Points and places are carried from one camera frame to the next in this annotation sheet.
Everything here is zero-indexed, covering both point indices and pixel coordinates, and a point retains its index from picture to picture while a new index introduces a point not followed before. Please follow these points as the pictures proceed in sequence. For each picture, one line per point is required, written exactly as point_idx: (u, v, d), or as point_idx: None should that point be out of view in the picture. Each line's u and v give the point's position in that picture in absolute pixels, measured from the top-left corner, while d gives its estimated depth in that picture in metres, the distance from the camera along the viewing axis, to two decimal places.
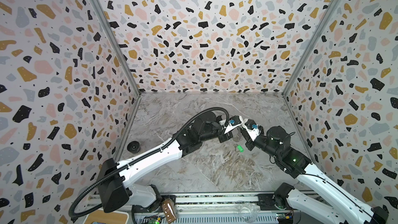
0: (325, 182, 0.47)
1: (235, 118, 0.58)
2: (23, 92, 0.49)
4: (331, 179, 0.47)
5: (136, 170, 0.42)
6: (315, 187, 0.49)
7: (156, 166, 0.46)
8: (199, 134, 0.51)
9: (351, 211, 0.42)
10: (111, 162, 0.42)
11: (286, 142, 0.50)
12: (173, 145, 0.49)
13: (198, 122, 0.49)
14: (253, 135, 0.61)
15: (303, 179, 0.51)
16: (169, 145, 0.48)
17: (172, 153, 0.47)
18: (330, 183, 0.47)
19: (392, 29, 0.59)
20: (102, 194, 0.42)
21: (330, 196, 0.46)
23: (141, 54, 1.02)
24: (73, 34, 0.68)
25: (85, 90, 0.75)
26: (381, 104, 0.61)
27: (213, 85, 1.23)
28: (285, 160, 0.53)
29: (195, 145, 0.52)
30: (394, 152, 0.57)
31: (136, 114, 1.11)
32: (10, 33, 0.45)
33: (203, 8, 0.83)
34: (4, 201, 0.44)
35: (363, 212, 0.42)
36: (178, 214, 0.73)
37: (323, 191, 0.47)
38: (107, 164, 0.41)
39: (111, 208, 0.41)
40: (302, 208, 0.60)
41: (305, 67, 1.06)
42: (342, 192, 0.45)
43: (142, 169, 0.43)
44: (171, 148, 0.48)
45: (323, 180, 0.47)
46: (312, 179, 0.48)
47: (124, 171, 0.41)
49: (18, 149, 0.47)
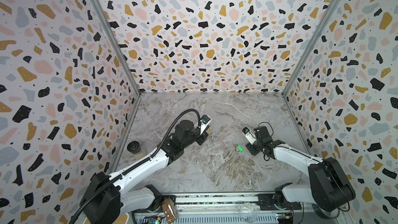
0: (289, 149, 0.59)
1: (204, 117, 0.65)
2: (23, 92, 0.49)
4: (294, 148, 0.59)
5: (130, 178, 0.44)
6: (285, 157, 0.60)
7: (145, 175, 0.48)
8: (181, 141, 0.59)
9: (304, 162, 0.51)
10: (102, 175, 0.42)
11: (261, 129, 0.72)
12: (161, 153, 0.54)
13: (178, 130, 0.57)
14: (249, 138, 0.86)
15: (276, 154, 0.64)
16: (157, 154, 0.53)
17: (161, 159, 0.52)
18: (291, 149, 0.59)
19: (392, 28, 0.59)
20: (91, 212, 0.40)
21: (293, 158, 0.56)
23: (141, 53, 1.01)
24: (73, 34, 0.68)
25: (85, 90, 0.75)
26: (381, 104, 0.61)
27: (213, 85, 1.24)
28: (266, 144, 0.69)
29: (180, 151, 0.58)
30: (394, 152, 0.57)
31: (136, 114, 1.11)
32: (10, 32, 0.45)
33: (203, 8, 0.83)
34: (3, 201, 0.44)
35: (313, 160, 0.50)
36: (178, 214, 0.73)
37: (288, 157, 0.58)
38: (97, 178, 0.41)
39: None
40: (294, 195, 0.61)
41: (305, 67, 1.06)
42: (300, 153, 0.55)
43: (135, 177, 0.45)
44: (160, 155, 0.53)
45: (287, 149, 0.60)
46: (280, 151, 0.61)
47: (118, 181, 0.42)
49: (18, 149, 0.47)
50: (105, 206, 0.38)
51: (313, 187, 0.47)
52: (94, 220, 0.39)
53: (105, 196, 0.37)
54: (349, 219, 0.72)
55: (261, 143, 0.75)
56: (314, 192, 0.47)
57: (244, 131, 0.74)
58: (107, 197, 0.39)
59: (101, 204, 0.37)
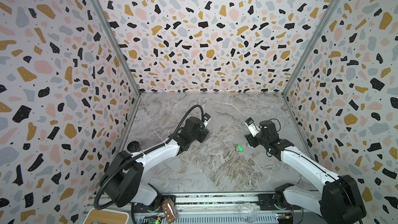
0: (300, 156, 0.54)
1: (208, 114, 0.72)
2: (23, 92, 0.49)
4: (307, 156, 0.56)
5: (150, 158, 0.48)
6: (294, 164, 0.55)
7: (161, 159, 0.53)
8: (190, 134, 0.65)
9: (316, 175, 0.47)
10: (125, 154, 0.45)
11: (270, 127, 0.65)
12: (172, 141, 0.58)
13: (188, 124, 0.64)
14: (251, 129, 0.78)
15: (284, 157, 0.59)
16: (170, 141, 0.58)
17: (174, 146, 0.57)
18: (303, 157, 0.54)
19: (392, 28, 0.59)
20: (114, 187, 0.42)
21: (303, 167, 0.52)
23: (141, 53, 1.01)
24: (73, 34, 0.68)
25: (85, 90, 0.75)
26: (381, 104, 0.61)
27: (213, 85, 1.23)
28: (272, 143, 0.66)
29: (188, 144, 0.64)
30: (394, 152, 0.57)
31: (136, 114, 1.11)
32: (10, 33, 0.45)
33: (203, 8, 0.83)
34: (3, 201, 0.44)
35: (327, 176, 0.46)
36: (178, 214, 0.73)
37: (298, 164, 0.54)
38: (120, 155, 0.44)
39: (124, 200, 0.42)
40: (295, 200, 0.60)
41: (305, 67, 1.06)
42: (312, 163, 0.51)
43: (154, 157, 0.49)
44: (173, 143, 0.57)
45: (298, 155, 0.55)
46: (289, 156, 0.57)
47: (140, 159, 0.46)
49: (18, 149, 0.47)
50: (129, 182, 0.41)
51: (324, 203, 0.44)
52: (116, 195, 0.41)
53: (128, 173, 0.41)
54: None
55: (268, 142, 0.68)
56: (324, 208, 0.45)
57: (247, 122, 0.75)
58: (129, 174, 0.42)
59: (123, 181, 0.42)
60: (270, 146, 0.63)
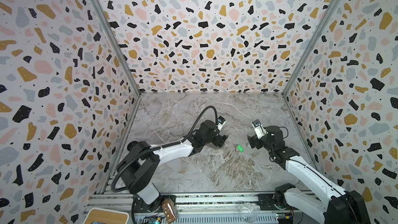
0: (306, 167, 0.54)
1: (222, 117, 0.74)
2: (23, 92, 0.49)
4: (313, 167, 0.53)
5: (165, 153, 0.49)
6: (299, 174, 0.55)
7: (172, 158, 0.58)
8: (203, 137, 0.66)
9: (321, 188, 0.47)
10: (144, 144, 0.47)
11: (278, 136, 0.63)
12: (187, 142, 0.60)
13: (202, 128, 0.66)
14: (257, 131, 0.77)
15: (289, 166, 0.58)
16: (185, 141, 0.60)
17: (188, 147, 0.59)
18: (309, 168, 0.53)
19: (392, 28, 0.59)
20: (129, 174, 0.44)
21: (308, 178, 0.51)
23: (141, 53, 1.01)
24: (73, 34, 0.68)
25: (85, 90, 0.75)
26: (381, 104, 0.61)
27: (213, 85, 1.23)
28: (277, 152, 0.63)
29: (201, 147, 0.65)
30: (394, 152, 0.57)
31: (136, 114, 1.11)
32: (10, 33, 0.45)
33: (203, 8, 0.83)
34: (3, 201, 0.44)
35: (333, 190, 0.45)
36: (178, 214, 0.73)
37: (302, 175, 0.53)
38: (140, 146, 0.47)
39: (137, 187, 0.43)
40: (295, 202, 0.61)
41: (305, 67, 1.06)
42: (318, 175, 0.50)
43: (169, 153, 0.50)
44: (187, 144, 0.59)
45: (303, 166, 0.54)
46: (294, 165, 0.56)
47: (157, 151, 0.48)
49: (18, 149, 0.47)
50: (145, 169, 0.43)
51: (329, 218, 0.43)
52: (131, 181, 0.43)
53: (145, 163, 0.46)
54: None
55: (272, 151, 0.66)
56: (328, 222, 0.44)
57: (254, 124, 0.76)
58: (146, 164, 0.44)
59: (139, 169, 0.46)
60: (274, 155, 0.63)
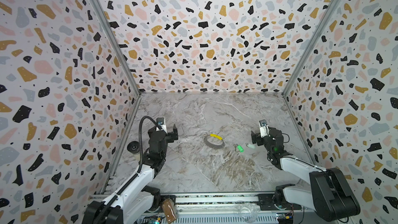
0: (295, 159, 0.60)
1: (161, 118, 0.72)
2: (23, 92, 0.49)
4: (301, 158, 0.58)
5: (126, 196, 0.45)
6: (290, 167, 0.60)
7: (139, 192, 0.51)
8: (158, 151, 0.62)
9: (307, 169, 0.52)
10: (95, 202, 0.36)
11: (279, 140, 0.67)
12: (145, 168, 0.56)
13: (153, 144, 0.60)
14: (261, 130, 0.81)
15: (282, 163, 0.64)
16: (142, 168, 0.56)
17: (148, 172, 0.55)
18: (297, 159, 0.60)
19: (392, 28, 0.59)
20: None
21: (296, 167, 0.57)
23: (141, 53, 1.01)
24: (73, 34, 0.68)
25: (85, 90, 0.75)
26: (381, 104, 0.61)
27: (213, 85, 1.24)
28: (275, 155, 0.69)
29: (162, 162, 0.62)
30: (394, 152, 0.57)
31: (136, 114, 1.11)
32: (10, 33, 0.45)
33: (203, 8, 0.83)
34: (4, 201, 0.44)
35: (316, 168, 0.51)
36: (178, 214, 0.73)
37: (293, 166, 0.59)
38: (90, 207, 0.40)
39: None
40: (294, 195, 0.61)
41: (305, 67, 1.06)
42: (305, 162, 0.56)
43: (130, 193, 0.46)
44: (146, 169, 0.56)
45: (293, 158, 0.61)
46: (284, 160, 0.63)
47: (116, 202, 0.43)
49: (18, 149, 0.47)
50: None
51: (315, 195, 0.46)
52: None
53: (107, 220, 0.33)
54: (349, 220, 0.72)
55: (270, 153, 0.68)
56: (315, 199, 0.46)
57: (260, 122, 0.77)
58: (109, 221, 0.39)
59: None
60: (272, 157, 0.69)
